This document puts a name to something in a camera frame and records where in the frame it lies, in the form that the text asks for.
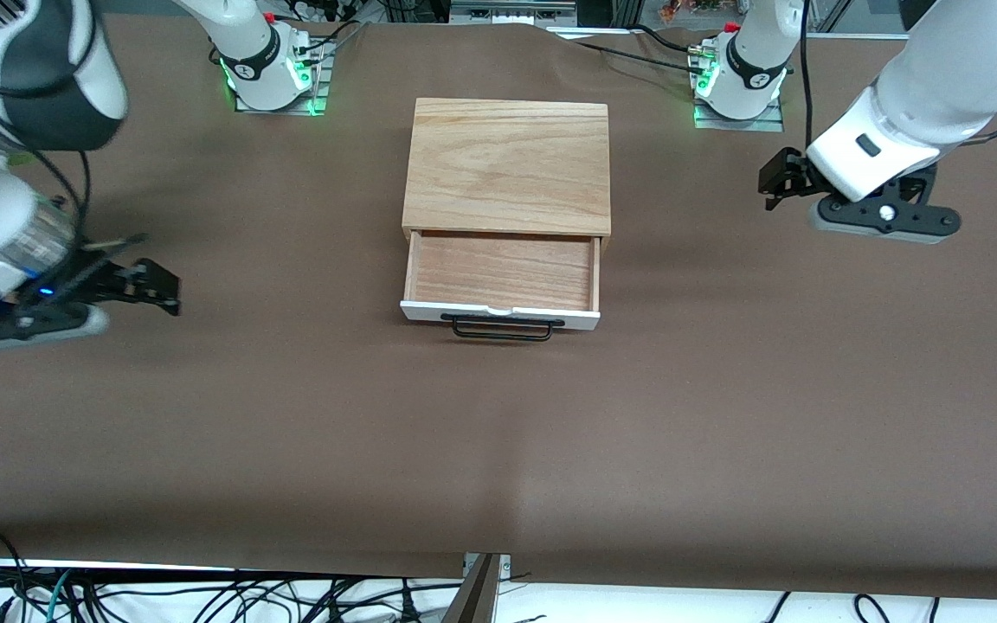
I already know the black base cable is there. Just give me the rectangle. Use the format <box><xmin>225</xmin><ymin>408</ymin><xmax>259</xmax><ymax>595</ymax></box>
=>
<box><xmin>631</xmin><ymin>23</ymin><xmax>704</xmax><ymax>55</ymax></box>
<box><xmin>295</xmin><ymin>17</ymin><xmax>371</xmax><ymax>63</ymax></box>
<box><xmin>575</xmin><ymin>38</ymin><xmax>712</xmax><ymax>75</ymax></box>

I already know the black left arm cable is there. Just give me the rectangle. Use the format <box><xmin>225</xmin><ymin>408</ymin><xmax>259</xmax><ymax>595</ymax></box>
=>
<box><xmin>796</xmin><ymin>0</ymin><xmax>818</xmax><ymax>158</ymax></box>

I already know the brown table mat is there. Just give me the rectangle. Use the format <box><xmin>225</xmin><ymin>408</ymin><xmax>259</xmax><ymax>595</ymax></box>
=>
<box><xmin>0</xmin><ymin>10</ymin><xmax>997</xmax><ymax>602</ymax></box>

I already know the light wooden drawer cabinet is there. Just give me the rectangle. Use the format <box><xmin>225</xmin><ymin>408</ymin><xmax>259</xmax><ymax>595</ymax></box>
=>
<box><xmin>401</xmin><ymin>98</ymin><xmax>613</xmax><ymax>254</ymax></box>

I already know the grey metal frame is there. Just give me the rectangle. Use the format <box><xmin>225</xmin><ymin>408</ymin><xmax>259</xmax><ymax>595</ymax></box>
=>
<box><xmin>449</xmin><ymin>0</ymin><xmax>578</xmax><ymax>28</ymax></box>

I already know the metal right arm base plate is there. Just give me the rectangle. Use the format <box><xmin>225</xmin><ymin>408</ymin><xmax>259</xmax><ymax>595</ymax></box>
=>
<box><xmin>233</xmin><ymin>36</ymin><xmax>332</xmax><ymax>117</ymax></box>

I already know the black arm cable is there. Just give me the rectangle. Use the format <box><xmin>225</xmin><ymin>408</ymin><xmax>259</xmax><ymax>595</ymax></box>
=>
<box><xmin>29</xmin><ymin>145</ymin><xmax>94</xmax><ymax>239</ymax></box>
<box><xmin>796</xmin><ymin>0</ymin><xmax>818</xmax><ymax>158</ymax></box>

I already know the aluminium profile bar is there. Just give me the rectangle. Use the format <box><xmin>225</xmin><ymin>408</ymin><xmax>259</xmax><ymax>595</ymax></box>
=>
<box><xmin>442</xmin><ymin>552</ymin><xmax>513</xmax><ymax>623</ymax></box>

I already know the teal cable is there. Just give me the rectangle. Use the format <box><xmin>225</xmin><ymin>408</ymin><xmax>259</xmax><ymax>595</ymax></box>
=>
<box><xmin>42</xmin><ymin>571</ymin><xmax>77</xmax><ymax>623</ymax></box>

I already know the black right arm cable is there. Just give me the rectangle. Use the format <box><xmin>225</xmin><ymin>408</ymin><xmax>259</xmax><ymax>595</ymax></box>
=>
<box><xmin>29</xmin><ymin>145</ymin><xmax>94</xmax><ymax>239</ymax></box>

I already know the black metal drawer handle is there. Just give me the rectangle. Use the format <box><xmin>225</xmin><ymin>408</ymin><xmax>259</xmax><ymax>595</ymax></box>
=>
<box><xmin>441</xmin><ymin>313</ymin><xmax>567</xmax><ymax>343</ymax></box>

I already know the black cable bundle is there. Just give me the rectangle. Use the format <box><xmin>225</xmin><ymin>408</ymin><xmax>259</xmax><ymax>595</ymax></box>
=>
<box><xmin>0</xmin><ymin>523</ymin><xmax>465</xmax><ymax>623</ymax></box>

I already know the wooden drawer with white front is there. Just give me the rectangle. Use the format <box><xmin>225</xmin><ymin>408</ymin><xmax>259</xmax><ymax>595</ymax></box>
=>
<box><xmin>400</xmin><ymin>229</ymin><xmax>602</xmax><ymax>333</ymax></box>

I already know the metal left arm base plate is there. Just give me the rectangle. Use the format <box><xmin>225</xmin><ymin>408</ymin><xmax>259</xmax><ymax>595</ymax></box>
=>
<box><xmin>692</xmin><ymin>93</ymin><xmax>786</xmax><ymax>133</ymax></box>

